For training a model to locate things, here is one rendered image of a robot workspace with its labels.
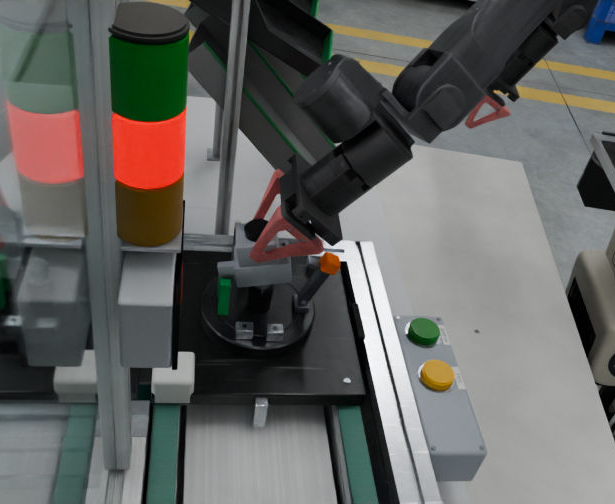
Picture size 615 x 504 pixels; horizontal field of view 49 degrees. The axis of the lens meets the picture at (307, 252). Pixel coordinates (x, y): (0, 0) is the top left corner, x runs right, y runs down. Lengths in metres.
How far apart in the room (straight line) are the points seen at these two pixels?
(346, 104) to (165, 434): 0.39
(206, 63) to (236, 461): 0.49
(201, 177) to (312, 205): 0.59
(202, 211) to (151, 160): 0.74
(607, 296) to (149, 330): 1.01
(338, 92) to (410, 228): 0.61
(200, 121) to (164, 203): 0.96
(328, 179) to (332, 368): 0.24
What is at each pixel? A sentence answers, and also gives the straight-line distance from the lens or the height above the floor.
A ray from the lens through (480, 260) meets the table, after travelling 1.21.
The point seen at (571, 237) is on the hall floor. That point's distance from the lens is 2.98.
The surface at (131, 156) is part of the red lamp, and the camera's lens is 0.45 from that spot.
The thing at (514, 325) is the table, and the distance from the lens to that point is 1.12.
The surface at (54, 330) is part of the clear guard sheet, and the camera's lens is 0.34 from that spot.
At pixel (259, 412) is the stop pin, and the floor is 0.95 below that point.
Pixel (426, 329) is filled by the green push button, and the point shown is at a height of 0.97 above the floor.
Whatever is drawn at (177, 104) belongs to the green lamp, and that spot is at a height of 1.37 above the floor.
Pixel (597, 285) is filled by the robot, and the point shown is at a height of 0.80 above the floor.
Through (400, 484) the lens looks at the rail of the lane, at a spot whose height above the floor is 0.96.
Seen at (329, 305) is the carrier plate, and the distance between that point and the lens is 0.88.
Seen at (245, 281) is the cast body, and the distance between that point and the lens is 0.78.
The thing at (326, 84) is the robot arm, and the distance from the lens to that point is 0.65.
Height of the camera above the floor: 1.58
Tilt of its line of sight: 40 degrees down
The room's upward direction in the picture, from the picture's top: 11 degrees clockwise
